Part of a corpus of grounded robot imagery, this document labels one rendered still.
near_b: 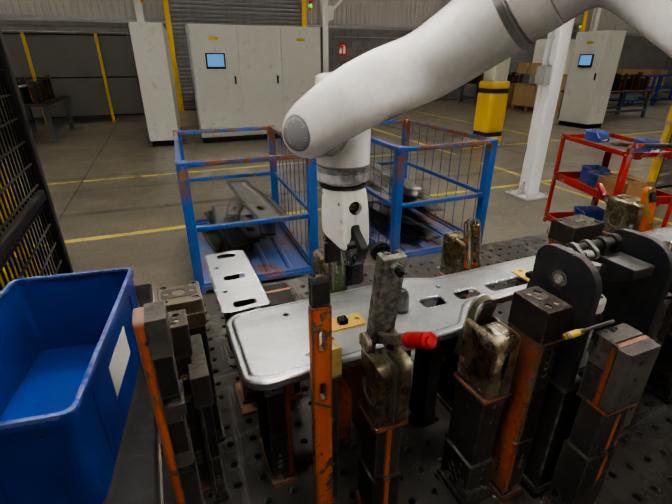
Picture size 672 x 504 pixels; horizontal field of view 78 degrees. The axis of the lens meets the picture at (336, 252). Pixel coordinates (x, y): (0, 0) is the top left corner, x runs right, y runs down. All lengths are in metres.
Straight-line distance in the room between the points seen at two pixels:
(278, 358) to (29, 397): 0.35
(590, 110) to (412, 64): 10.90
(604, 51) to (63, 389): 11.20
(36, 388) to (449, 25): 0.71
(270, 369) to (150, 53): 7.86
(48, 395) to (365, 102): 0.57
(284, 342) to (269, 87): 8.02
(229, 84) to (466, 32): 8.03
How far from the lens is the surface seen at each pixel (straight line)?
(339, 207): 0.65
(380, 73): 0.54
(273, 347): 0.74
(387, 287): 0.58
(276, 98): 8.68
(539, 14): 0.52
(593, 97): 11.39
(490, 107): 8.21
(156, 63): 8.36
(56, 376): 0.75
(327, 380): 0.63
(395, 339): 0.59
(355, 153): 0.63
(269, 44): 8.64
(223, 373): 1.18
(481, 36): 0.53
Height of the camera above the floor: 1.45
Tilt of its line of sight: 25 degrees down
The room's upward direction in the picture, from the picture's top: straight up
